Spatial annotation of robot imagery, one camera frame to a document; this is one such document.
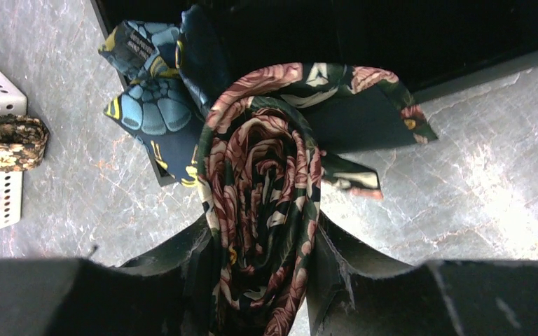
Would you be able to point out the black tie display box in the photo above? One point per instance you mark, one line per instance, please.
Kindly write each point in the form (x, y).
(427, 44)

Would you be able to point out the black pink floral tie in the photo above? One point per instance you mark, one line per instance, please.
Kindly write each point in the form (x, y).
(260, 170)

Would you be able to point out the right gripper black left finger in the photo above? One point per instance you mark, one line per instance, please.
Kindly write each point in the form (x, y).
(165, 291)

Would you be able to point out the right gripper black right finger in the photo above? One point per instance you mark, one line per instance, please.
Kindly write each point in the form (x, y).
(356, 290)

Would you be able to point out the blue patterned rolled tie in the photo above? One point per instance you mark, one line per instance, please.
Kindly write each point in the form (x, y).
(175, 74)

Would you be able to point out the brown floral tie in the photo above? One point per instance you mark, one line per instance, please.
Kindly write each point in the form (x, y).
(23, 141)

